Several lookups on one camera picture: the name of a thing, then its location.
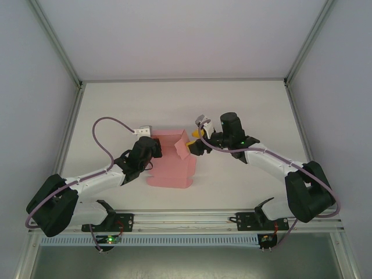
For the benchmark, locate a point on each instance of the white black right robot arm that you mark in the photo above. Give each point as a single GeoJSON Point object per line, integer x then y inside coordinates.
{"type": "Point", "coordinates": [308, 191]}

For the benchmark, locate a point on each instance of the aluminium rear frame bar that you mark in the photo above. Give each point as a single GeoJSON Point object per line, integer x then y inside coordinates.
{"type": "Point", "coordinates": [183, 80]}

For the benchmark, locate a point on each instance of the left circuit board green light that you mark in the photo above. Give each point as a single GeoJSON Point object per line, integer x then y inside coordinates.
{"type": "Point", "coordinates": [110, 239]}

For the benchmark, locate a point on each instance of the right small circuit board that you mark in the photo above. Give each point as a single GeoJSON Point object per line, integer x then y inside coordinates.
{"type": "Point", "coordinates": [266, 239]}

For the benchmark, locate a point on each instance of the aluminium table side rail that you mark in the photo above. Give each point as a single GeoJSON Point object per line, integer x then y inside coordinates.
{"type": "Point", "coordinates": [69, 125]}
{"type": "Point", "coordinates": [302, 125]}

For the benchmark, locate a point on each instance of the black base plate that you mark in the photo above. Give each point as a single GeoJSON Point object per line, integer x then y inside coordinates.
{"type": "Point", "coordinates": [125, 222]}
{"type": "Point", "coordinates": [247, 222]}

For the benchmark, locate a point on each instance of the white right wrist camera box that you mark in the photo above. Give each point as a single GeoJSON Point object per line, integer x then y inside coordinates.
{"type": "Point", "coordinates": [205, 125]}

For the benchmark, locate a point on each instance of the black clamp lever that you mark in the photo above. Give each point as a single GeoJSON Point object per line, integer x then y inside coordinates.
{"type": "Point", "coordinates": [232, 218]}

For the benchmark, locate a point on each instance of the right aluminium table side rail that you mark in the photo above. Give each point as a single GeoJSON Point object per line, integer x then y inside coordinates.
{"type": "Point", "coordinates": [302, 125]}

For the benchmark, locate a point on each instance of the left aluminium table side rail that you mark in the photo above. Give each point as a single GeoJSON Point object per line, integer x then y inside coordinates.
{"type": "Point", "coordinates": [69, 125]}

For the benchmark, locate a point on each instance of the aluminium mounting rail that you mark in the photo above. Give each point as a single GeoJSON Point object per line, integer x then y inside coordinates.
{"type": "Point", "coordinates": [186, 222]}

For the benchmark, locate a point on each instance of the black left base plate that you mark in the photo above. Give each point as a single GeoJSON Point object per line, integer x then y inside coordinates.
{"type": "Point", "coordinates": [125, 222]}

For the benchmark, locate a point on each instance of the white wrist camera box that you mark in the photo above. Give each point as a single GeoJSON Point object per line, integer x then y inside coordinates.
{"type": "Point", "coordinates": [205, 125]}
{"type": "Point", "coordinates": [145, 130]}

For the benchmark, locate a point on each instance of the pink paper box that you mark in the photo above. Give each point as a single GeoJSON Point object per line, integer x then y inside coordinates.
{"type": "Point", "coordinates": [171, 171]}

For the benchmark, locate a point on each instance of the aluminium frame post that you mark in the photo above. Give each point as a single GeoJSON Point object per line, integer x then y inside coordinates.
{"type": "Point", "coordinates": [308, 40]}
{"type": "Point", "coordinates": [55, 40]}

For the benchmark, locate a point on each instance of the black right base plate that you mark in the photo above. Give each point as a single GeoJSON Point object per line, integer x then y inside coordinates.
{"type": "Point", "coordinates": [247, 222]}

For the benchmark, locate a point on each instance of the right aluminium frame post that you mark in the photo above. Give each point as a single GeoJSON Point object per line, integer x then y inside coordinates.
{"type": "Point", "coordinates": [308, 40]}

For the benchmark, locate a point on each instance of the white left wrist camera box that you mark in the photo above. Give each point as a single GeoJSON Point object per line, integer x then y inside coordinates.
{"type": "Point", "coordinates": [145, 130]}

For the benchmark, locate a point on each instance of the left aluminium frame post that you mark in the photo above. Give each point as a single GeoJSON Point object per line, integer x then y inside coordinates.
{"type": "Point", "coordinates": [55, 40]}

